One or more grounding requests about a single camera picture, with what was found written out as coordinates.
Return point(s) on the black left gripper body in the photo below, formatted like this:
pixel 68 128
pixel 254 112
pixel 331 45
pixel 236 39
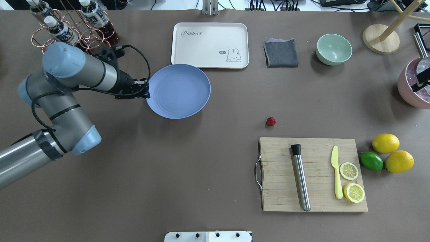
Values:
pixel 125 84

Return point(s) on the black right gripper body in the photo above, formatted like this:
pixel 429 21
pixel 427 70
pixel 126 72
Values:
pixel 424 80

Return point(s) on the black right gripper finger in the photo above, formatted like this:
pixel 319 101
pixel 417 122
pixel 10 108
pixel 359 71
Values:
pixel 418 86

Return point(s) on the blue plate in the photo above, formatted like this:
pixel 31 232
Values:
pixel 178 91

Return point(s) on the red strawberry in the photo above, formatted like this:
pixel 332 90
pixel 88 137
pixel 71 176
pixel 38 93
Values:
pixel 270 121

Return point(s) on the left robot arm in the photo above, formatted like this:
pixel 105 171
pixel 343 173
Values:
pixel 49 93

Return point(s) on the pink bowl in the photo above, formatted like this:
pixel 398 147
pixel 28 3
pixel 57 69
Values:
pixel 402 90

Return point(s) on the metal ice scoop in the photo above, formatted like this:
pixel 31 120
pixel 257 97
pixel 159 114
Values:
pixel 424 62

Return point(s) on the pile of clear ice cubes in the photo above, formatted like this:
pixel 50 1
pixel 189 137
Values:
pixel 411 78

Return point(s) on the wooden cup stand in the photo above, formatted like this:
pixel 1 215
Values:
pixel 383 39

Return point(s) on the yellow lemon upper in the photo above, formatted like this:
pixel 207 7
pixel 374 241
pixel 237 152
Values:
pixel 385 143

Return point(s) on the yellow lemon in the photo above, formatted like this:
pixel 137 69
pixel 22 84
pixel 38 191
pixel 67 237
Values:
pixel 399 161
pixel 385 143

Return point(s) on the yellow lemon lower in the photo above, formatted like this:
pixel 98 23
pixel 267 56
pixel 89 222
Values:
pixel 399 161

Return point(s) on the cream rabbit tray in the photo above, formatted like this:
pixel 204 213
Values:
pixel 210 45

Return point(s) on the dark tea bottle right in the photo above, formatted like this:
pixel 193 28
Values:
pixel 97 19

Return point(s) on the dark tea bottle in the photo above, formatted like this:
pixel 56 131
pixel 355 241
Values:
pixel 61 32
pixel 97 19
pixel 40 10

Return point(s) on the green lime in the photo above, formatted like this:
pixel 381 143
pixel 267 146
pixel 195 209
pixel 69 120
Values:
pixel 371 161

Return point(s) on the dark tea bottle front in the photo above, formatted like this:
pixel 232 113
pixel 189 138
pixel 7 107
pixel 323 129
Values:
pixel 61 32

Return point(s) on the green bowl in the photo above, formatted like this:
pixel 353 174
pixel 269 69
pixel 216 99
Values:
pixel 333 49

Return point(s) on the lemon half upper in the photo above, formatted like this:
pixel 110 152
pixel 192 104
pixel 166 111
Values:
pixel 349 171

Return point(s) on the lemon half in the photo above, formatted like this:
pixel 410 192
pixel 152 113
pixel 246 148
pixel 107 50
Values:
pixel 349 171
pixel 354 192

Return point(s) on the dark tea bottle left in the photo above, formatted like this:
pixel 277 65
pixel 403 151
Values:
pixel 40 10

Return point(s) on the lemon half lower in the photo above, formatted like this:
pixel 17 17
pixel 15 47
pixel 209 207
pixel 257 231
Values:
pixel 354 192

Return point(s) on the yellow plastic knife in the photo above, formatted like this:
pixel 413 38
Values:
pixel 335 165

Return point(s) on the steel muddler black tip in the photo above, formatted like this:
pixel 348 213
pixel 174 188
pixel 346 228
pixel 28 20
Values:
pixel 301 178

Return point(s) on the grey folded cloth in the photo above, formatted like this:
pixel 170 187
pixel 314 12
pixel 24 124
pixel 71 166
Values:
pixel 281 53

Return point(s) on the copper wire bottle rack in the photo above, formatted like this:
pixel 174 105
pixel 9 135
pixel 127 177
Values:
pixel 88 38

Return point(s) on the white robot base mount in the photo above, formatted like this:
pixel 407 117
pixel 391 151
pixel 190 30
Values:
pixel 209 236

